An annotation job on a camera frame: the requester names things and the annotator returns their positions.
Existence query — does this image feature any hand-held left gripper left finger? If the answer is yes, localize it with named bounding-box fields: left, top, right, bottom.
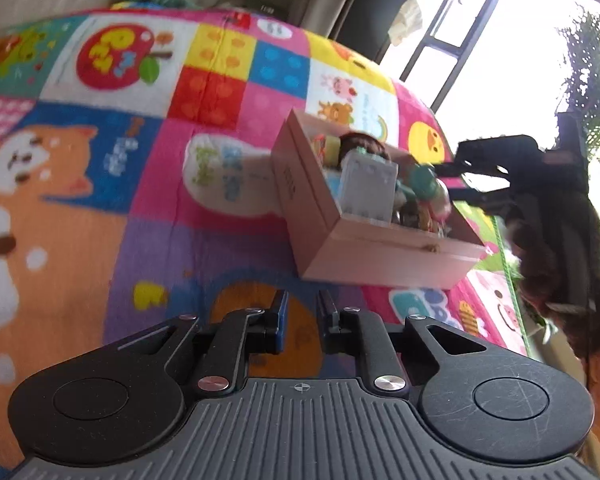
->
left=100, top=289, right=291, bottom=397

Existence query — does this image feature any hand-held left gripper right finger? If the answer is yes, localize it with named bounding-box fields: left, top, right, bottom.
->
left=317, top=289, right=488, bottom=394

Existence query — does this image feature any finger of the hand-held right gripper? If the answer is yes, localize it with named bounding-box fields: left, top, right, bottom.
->
left=449, top=186, right=513, bottom=212
left=432, top=134, right=542, bottom=179

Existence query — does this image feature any teal round toy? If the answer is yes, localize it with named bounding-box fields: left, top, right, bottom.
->
left=407, top=164, right=443, bottom=202

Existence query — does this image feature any pink wooden toy box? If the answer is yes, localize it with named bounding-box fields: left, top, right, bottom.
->
left=271, top=108, right=487, bottom=291

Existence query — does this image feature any grey white toy block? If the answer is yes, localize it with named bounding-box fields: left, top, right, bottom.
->
left=340, top=152, right=399, bottom=222

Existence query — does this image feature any brown round toy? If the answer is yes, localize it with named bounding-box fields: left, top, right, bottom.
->
left=340, top=131, right=396, bottom=162

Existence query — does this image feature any yellow toy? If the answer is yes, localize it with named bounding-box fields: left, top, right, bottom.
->
left=312, top=135, right=342, bottom=167

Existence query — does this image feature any person's right hand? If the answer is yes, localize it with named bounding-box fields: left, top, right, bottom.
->
left=509, top=215, right=588, bottom=322

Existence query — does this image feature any green leafy plant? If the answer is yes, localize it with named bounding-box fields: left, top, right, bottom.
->
left=554, top=4, right=600, bottom=172

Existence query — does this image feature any hanging white cloth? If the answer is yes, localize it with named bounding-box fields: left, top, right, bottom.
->
left=387, top=0, right=424, bottom=47

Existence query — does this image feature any colourful cartoon play mat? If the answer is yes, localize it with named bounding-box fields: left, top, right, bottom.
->
left=0, top=2, right=536, bottom=471

